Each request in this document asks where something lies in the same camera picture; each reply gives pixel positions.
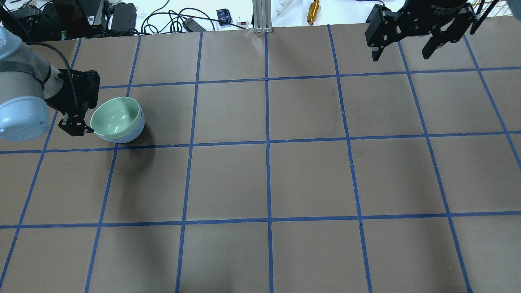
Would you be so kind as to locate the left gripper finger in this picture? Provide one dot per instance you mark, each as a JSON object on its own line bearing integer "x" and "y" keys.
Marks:
{"x": 75, "y": 125}

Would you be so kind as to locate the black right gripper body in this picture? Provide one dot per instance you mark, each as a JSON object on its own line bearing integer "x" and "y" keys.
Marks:
{"x": 441, "y": 9}

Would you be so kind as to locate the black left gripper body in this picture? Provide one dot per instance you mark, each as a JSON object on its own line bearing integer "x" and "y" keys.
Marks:
{"x": 84, "y": 87}

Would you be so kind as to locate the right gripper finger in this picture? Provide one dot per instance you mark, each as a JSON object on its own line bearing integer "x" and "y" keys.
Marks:
{"x": 435, "y": 42}
{"x": 377, "y": 50}

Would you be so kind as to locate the green bowl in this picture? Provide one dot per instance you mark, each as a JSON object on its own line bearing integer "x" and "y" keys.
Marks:
{"x": 115, "y": 118}

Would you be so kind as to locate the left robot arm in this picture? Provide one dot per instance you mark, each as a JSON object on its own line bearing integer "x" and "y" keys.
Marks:
{"x": 30, "y": 86}

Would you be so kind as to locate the blue bowl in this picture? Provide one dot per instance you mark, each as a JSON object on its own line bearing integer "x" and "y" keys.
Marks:
{"x": 136, "y": 131}

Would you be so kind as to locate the black power brick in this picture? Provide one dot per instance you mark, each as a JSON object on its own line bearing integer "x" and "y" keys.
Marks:
{"x": 123, "y": 17}

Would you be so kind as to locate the gold metal cylinder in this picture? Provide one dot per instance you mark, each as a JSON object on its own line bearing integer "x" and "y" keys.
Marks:
{"x": 313, "y": 12}

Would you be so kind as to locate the small blue box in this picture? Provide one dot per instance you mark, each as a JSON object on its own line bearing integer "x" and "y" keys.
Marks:
{"x": 224, "y": 17}

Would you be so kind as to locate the aluminium frame post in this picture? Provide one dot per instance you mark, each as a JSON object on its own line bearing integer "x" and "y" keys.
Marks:
{"x": 262, "y": 22}

